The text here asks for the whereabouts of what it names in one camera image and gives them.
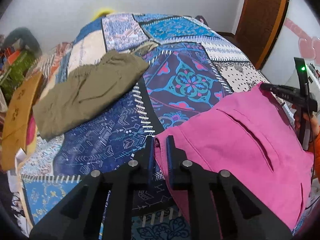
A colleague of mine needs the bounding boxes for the pink pants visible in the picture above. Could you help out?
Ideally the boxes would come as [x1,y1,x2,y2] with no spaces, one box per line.
[154,86,313,229]

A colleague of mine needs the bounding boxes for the right hand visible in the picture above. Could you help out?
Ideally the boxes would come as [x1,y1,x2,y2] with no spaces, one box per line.
[291,104,320,145]

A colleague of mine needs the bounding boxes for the white appliance with stickers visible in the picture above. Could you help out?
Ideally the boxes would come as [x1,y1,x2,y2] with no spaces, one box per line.
[286,62,319,100]

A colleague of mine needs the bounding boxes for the wooden door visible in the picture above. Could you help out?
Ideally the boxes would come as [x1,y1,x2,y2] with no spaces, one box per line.
[235,0,289,69]

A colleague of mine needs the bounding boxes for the patchwork blue bedspread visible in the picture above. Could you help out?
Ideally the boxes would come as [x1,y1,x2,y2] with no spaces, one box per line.
[20,13,268,239]

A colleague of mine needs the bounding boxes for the wooden lap table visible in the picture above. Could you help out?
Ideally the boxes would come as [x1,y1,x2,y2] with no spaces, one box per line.
[1,72,43,171]

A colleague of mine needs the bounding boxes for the olive green pants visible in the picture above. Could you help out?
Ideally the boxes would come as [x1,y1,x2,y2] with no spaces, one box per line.
[33,50,149,140]

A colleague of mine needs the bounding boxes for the grey bag on floor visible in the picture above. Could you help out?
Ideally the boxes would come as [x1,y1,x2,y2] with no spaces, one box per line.
[195,15,208,26]

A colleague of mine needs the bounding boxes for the striped orange pillow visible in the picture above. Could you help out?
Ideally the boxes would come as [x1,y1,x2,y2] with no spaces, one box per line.
[28,42,72,80]

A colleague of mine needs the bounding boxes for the yellow headboard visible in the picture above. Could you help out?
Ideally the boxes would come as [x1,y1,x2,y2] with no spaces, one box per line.
[91,8,116,21]

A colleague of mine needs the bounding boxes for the pink heart wall decoration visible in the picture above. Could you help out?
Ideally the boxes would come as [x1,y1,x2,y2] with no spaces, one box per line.
[284,18,319,66]

